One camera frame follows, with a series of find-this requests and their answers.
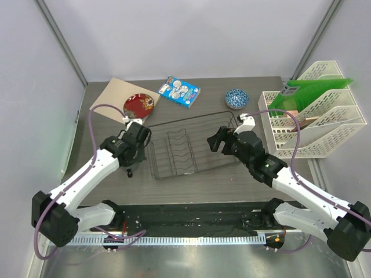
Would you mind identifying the green plastic folder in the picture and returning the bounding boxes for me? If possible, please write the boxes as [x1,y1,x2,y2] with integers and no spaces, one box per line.
[268,78,354,112]

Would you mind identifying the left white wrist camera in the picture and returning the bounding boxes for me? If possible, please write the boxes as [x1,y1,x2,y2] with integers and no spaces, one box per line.
[122,116,143,127]

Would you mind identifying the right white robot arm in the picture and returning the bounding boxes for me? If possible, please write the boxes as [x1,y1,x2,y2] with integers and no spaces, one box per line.
[207,126,370,262]

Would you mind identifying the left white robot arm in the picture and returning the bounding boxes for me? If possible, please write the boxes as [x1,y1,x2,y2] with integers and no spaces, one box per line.
[31,119,151,247]

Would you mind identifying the blue red patterned bowl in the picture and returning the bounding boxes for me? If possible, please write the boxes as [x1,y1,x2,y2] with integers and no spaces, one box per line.
[224,89,249,109]

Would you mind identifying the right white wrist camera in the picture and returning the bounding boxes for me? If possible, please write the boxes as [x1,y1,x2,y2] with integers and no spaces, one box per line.
[234,113,256,135]

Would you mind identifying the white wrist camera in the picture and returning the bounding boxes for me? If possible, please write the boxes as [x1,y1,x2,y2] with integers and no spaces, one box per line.
[122,116,143,127]
[234,113,256,135]

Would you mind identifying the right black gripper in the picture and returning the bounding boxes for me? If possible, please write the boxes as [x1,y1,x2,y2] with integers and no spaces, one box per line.
[208,126,253,168]

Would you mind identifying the brown items in organizer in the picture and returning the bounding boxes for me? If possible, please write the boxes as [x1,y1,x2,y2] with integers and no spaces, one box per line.
[283,110,319,133]

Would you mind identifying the grey mug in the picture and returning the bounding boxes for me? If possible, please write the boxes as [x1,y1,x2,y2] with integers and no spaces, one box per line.
[124,158,147,178]

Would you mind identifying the beige board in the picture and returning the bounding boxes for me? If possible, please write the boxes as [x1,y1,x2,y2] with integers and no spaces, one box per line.
[90,78,161,123]

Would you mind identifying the white file organizer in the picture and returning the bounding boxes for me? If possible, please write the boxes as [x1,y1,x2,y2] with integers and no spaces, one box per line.
[257,60,368,159]

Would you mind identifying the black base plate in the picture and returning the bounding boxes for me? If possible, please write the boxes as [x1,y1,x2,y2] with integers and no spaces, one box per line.
[89,202,297,233]

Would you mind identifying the black wire dish rack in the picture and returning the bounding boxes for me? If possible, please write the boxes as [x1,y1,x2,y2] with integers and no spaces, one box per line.
[146,111,238,180]

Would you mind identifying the blue picture box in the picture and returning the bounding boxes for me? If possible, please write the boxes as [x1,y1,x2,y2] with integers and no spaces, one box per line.
[157,76,201,108]

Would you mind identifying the white slotted cable duct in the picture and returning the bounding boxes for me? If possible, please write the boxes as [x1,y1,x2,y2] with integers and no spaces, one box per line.
[66,233,266,246]

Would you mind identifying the dark red plate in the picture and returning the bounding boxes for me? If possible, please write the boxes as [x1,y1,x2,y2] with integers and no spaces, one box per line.
[123,94,155,121]

